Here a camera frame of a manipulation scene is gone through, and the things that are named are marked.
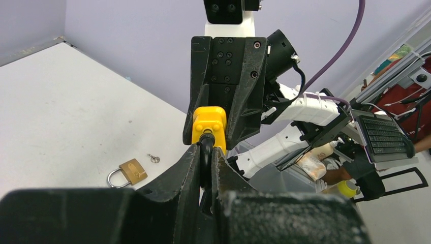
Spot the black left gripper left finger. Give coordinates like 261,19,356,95
1,145,200,243

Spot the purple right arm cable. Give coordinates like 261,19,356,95
301,0,366,108

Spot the black computer keyboard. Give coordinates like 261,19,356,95
350,110,415,163

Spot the silver key with ring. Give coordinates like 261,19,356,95
147,154,160,163

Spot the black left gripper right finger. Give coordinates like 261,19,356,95
211,147,371,243

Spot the person in red shirt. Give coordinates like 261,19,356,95
323,57,431,186

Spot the large brass padlock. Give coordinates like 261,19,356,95
106,159,148,189

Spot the aluminium table frame rail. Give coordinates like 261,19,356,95
1,37,78,67

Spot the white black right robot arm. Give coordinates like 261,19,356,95
182,1,348,178

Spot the yellow black padlock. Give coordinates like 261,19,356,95
192,106,227,191

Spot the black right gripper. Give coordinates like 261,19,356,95
182,29,300,150

